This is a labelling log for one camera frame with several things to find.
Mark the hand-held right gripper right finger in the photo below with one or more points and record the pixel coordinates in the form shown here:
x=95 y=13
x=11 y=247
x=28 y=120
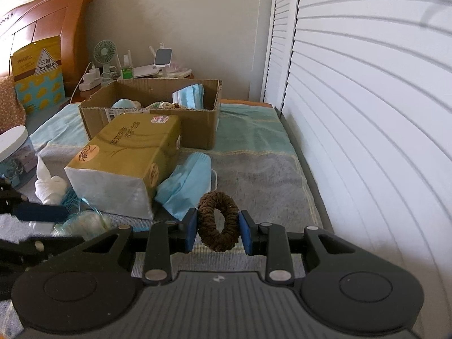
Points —
x=245 y=233

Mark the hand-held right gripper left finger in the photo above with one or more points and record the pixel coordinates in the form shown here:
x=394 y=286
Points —
x=190 y=232

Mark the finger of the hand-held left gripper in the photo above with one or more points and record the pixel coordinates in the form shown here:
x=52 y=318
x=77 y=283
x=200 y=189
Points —
x=40 y=213
x=39 y=246

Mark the brown hair scrunchie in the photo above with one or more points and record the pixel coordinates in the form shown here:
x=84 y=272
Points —
x=203 y=226

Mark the cardboard box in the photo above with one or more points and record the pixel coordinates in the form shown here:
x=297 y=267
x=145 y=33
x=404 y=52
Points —
x=197 y=127

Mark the cream patterned cloth pouch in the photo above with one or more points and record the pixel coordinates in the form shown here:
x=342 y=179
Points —
x=160 y=105

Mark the white cloth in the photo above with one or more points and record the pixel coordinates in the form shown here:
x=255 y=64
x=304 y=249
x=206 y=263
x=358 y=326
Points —
x=49 y=187

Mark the clear teal plastic bag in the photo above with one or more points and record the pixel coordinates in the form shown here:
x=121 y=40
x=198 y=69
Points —
x=84 y=222

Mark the blue face mask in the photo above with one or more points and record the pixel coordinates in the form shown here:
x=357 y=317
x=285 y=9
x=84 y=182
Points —
x=183 y=183

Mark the clear jar with white lid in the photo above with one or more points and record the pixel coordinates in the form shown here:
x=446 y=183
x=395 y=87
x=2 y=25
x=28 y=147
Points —
x=14 y=137

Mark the yellow tissue pack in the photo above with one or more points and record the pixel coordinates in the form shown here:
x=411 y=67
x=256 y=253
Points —
x=120 y=148

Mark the brown floral cloth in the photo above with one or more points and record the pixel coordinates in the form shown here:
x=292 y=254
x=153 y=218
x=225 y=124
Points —
x=9 y=106

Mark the yellow snack bag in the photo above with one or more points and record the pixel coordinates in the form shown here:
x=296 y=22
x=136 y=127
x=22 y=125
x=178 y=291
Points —
x=39 y=88

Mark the stack of blue face masks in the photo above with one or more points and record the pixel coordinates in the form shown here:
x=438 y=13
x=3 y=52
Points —
x=187 y=97

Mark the light blue rounded cloth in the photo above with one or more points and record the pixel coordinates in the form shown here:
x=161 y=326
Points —
x=123 y=103

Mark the white power strip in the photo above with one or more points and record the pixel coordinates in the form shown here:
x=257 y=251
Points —
x=90 y=82

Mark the white router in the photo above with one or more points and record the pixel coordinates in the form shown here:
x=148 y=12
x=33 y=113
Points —
x=144 y=71

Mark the wide white louvered door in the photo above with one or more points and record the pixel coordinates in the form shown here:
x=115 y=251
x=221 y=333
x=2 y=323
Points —
x=370 y=113

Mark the green desk fan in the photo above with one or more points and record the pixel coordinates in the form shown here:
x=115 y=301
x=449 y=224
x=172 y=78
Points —
x=105 y=51

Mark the narrow white louvered door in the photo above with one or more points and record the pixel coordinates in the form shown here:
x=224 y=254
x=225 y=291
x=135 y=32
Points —
x=280 y=42

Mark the wooden headboard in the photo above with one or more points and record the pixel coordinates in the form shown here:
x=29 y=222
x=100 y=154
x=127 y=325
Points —
x=53 y=14

